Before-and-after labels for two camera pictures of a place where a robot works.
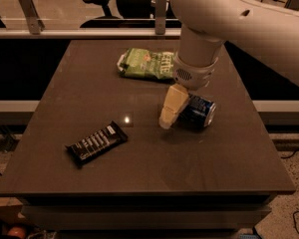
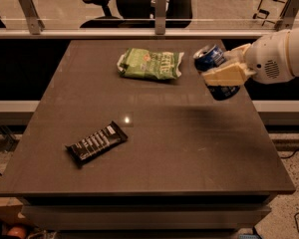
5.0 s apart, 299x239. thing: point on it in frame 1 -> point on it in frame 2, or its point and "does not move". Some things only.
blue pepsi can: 198,113 -> 208,58
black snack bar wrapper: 103,138 does not move
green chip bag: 139,62 does not move
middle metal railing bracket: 160,7 does not move
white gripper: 193,75 -> 268,58
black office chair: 136,8 does not move
